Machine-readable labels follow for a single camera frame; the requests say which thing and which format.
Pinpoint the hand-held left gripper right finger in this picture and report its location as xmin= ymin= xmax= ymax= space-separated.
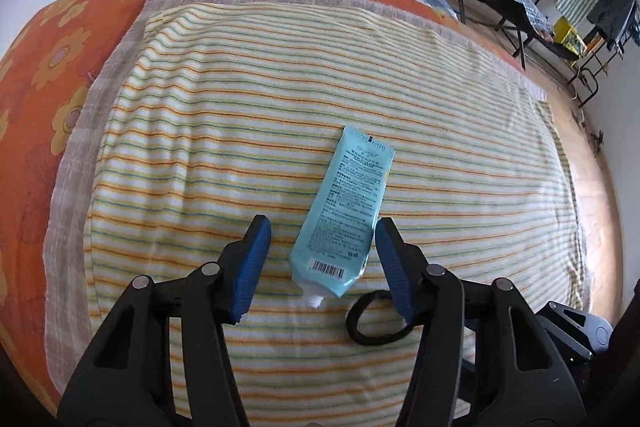
xmin=375 ymin=217 xmax=588 ymax=427

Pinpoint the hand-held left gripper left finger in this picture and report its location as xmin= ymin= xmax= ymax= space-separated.
xmin=57 ymin=214 xmax=273 ymax=427

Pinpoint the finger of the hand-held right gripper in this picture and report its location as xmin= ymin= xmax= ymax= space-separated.
xmin=537 ymin=301 xmax=614 ymax=363

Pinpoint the light blue tube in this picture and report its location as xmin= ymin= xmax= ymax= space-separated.
xmin=289 ymin=125 xmax=396 ymax=309

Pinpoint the striped towel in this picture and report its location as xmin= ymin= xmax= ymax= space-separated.
xmin=82 ymin=2 xmax=588 ymax=427

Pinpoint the grey fluffy towel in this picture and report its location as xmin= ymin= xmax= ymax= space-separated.
xmin=42 ymin=0 xmax=549 ymax=388

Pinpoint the black drying rack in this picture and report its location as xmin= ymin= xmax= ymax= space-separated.
xmin=535 ymin=0 xmax=640 ymax=108

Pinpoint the yellow crate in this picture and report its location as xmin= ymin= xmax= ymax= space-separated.
xmin=552 ymin=17 xmax=588 ymax=60

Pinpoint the orange floral blanket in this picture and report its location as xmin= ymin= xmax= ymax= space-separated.
xmin=0 ymin=0 xmax=461 ymax=413

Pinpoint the dark hanging garment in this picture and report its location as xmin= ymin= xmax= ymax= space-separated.
xmin=587 ymin=0 xmax=638 ymax=52

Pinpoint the black hair tie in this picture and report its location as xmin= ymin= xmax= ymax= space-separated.
xmin=346 ymin=289 xmax=418 ymax=347

